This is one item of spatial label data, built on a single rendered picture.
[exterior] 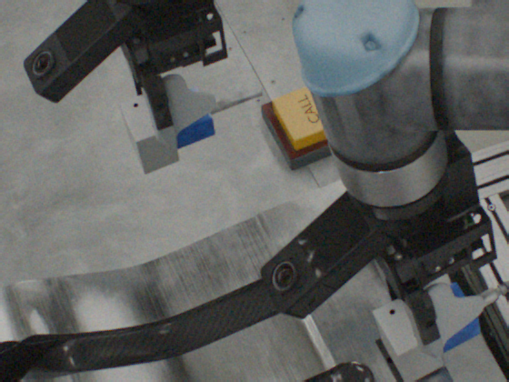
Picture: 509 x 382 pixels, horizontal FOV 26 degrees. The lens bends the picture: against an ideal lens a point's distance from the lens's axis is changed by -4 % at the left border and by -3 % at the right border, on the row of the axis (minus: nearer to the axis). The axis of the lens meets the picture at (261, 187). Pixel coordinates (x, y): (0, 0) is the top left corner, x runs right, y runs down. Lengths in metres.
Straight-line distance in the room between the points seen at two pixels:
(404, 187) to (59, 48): 0.34
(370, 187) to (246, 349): 0.30
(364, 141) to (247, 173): 0.50
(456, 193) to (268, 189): 0.41
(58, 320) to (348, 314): 0.25
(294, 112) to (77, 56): 0.34
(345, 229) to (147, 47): 0.25
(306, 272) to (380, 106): 0.18
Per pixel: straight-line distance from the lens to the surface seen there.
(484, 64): 0.64
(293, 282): 0.79
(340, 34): 0.63
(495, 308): 1.76
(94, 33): 0.91
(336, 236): 0.78
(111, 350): 0.98
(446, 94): 0.65
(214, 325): 1.00
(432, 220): 0.80
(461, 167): 0.77
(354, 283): 1.03
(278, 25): 1.30
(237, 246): 1.03
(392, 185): 0.72
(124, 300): 1.01
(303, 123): 1.16
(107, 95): 1.27
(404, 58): 0.65
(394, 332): 0.91
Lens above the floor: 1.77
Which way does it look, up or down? 57 degrees down
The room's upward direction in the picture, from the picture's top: 8 degrees counter-clockwise
